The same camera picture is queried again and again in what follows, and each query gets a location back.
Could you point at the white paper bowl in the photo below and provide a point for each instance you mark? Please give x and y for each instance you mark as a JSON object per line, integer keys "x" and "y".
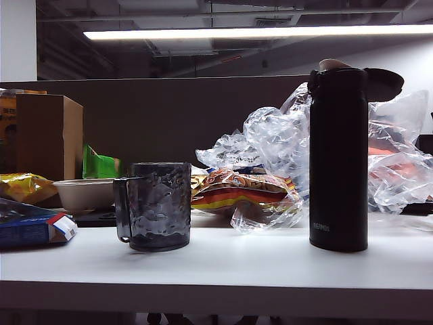
{"x": 84, "y": 196}

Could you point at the black monitor edge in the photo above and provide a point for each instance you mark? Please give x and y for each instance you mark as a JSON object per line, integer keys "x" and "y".
{"x": 426, "y": 144}

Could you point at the black Thermos flask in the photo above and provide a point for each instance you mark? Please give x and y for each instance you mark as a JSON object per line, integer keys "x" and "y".
{"x": 338, "y": 169}

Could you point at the crumpled clear plastic bag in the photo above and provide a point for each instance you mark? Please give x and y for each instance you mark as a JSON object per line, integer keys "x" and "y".
{"x": 277, "y": 135}

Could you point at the yellow printed box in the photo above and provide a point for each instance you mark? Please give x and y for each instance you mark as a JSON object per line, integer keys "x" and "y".
{"x": 6, "y": 111}

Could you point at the flat black device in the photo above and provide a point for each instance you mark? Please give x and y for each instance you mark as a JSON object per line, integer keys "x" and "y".
{"x": 417, "y": 209}

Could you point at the green snack packet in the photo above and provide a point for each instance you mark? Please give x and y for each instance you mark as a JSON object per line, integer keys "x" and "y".
{"x": 98, "y": 166}

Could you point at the grey partition panel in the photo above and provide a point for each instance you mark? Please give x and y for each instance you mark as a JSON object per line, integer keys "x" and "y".
{"x": 152, "y": 118}

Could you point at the long ceiling light strip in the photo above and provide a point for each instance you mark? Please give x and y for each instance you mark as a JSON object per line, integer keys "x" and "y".
{"x": 236, "y": 32}

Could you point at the red ceiling sign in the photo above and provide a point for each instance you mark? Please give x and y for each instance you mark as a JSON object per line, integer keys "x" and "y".
{"x": 231, "y": 59}

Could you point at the yellow snack bag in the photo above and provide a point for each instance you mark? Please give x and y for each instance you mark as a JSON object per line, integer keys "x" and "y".
{"x": 23, "y": 186}

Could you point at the brown cardboard box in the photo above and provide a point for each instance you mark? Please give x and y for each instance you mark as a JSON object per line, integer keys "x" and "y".
{"x": 47, "y": 135}

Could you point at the orange striped snack bag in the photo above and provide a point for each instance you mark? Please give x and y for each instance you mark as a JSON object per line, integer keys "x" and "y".
{"x": 236, "y": 196}

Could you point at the dark translucent textured cup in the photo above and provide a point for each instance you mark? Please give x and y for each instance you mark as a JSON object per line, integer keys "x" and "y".
{"x": 159, "y": 210}

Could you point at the flat black tray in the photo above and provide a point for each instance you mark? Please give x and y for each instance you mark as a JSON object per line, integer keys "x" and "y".
{"x": 94, "y": 220}

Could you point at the blue cardboard box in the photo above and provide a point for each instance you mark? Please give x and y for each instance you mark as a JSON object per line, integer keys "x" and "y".
{"x": 23, "y": 230}

